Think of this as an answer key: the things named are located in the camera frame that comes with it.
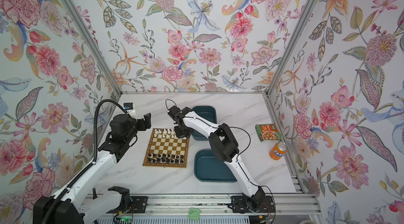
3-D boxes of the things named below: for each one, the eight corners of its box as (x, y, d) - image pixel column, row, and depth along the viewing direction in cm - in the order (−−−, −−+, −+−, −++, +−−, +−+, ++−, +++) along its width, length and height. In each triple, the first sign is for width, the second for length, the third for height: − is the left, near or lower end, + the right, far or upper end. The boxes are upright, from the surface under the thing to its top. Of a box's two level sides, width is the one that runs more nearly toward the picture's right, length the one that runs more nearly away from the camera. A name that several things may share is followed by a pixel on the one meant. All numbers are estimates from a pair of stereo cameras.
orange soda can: (270, 161, 90) (278, 152, 81) (267, 151, 94) (274, 141, 85) (279, 161, 90) (288, 152, 81) (276, 151, 94) (284, 141, 85)
